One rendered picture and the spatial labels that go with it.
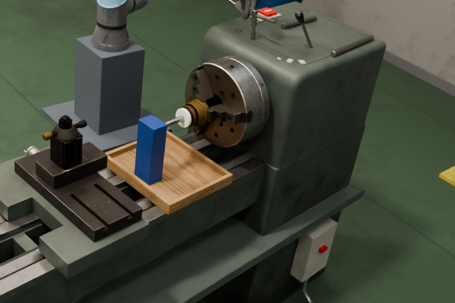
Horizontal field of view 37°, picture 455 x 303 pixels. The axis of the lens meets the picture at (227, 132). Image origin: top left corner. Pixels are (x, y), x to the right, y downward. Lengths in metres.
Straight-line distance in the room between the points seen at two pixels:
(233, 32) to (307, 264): 1.08
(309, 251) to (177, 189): 0.87
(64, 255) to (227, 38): 1.06
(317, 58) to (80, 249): 1.11
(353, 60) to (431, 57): 3.03
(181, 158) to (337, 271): 1.31
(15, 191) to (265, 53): 0.99
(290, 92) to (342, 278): 1.35
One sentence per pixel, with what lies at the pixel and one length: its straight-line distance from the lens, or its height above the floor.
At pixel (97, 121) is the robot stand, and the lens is 2.82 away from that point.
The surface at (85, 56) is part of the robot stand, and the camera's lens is 2.78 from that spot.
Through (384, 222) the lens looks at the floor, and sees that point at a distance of 3.94.
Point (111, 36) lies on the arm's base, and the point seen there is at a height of 1.16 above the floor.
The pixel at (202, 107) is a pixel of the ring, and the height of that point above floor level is 1.11.
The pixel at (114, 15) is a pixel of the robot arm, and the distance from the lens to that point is 2.69.
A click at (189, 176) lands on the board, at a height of 0.88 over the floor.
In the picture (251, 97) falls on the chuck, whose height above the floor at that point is 1.17.
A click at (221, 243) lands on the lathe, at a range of 2.69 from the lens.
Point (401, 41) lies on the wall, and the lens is 5.79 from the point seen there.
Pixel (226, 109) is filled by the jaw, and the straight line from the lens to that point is 2.38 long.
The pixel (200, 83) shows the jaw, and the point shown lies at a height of 1.16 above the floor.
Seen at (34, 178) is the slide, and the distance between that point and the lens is 2.23.
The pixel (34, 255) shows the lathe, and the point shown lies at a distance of 2.12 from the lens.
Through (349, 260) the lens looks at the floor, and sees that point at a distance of 3.61.
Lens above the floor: 2.29
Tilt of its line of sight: 31 degrees down
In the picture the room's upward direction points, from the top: 9 degrees clockwise
